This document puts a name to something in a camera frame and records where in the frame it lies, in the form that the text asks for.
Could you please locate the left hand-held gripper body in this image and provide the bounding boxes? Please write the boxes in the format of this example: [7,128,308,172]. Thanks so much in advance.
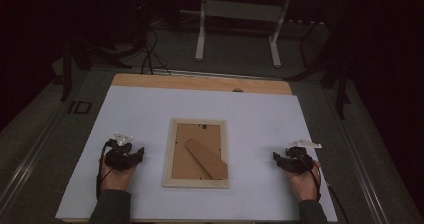
[103,132,141,172]

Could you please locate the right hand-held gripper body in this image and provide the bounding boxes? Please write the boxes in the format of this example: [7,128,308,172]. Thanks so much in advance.
[281,139,323,176]

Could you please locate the wooden picture frame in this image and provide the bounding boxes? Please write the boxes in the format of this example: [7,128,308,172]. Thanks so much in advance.
[162,117,230,189]

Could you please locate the person's left hand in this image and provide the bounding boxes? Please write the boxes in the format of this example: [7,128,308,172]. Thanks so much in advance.
[99,157,138,192]

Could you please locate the person's right hand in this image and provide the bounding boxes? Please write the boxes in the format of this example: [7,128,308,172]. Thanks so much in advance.
[283,159,323,202]

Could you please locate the white table sheet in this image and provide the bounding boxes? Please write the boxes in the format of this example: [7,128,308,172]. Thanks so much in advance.
[54,85,338,222]

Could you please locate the black stand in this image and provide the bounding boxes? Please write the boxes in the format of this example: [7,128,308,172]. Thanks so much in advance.
[284,17,353,120]
[58,38,134,102]

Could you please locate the white metal stand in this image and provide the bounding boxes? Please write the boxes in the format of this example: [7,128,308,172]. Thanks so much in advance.
[194,0,294,68]

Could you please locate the left hand-held gripper cable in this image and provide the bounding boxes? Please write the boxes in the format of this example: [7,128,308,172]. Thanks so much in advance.
[95,139,116,200]

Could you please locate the black floor bracket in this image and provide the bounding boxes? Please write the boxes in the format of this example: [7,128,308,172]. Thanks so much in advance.
[68,100,93,115]

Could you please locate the metal floor rail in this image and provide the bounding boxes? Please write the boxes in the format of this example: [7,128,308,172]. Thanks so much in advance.
[0,108,66,215]
[323,90,393,224]

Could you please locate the black floor cables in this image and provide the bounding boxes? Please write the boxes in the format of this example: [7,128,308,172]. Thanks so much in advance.
[139,25,172,76]

